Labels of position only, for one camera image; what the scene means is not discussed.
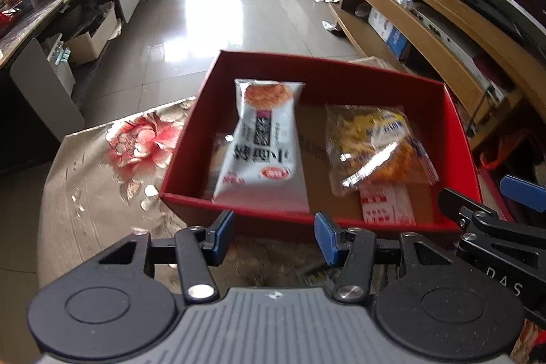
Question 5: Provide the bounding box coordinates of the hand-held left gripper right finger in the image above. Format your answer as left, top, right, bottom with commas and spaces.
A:
313, 212, 453, 303

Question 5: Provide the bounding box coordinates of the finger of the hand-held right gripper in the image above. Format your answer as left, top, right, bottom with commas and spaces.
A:
439, 187, 546, 268
500, 175, 546, 214

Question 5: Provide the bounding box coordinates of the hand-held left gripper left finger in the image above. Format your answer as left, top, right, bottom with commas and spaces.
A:
99, 209, 236, 303

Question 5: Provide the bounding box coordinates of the white red-label packet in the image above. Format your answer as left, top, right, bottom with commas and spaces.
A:
359, 183, 416, 226

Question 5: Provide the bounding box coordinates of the white snack packet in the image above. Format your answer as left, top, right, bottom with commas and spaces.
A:
212, 78, 311, 215

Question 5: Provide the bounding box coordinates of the red cardboard box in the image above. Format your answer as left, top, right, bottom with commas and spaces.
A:
160, 49, 515, 242

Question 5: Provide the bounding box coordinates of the clear yellow crisp packet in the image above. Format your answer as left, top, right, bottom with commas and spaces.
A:
325, 104, 440, 199

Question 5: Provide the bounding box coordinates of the beige floral tablecloth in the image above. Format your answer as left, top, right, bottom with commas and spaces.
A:
38, 97, 546, 364

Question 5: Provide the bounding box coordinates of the white and blue box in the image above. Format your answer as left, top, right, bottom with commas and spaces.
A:
368, 6, 410, 60

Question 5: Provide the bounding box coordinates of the dark coffee table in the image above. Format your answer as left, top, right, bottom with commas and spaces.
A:
0, 0, 150, 173

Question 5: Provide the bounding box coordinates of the white open storage box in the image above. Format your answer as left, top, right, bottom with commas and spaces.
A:
64, 8, 122, 64

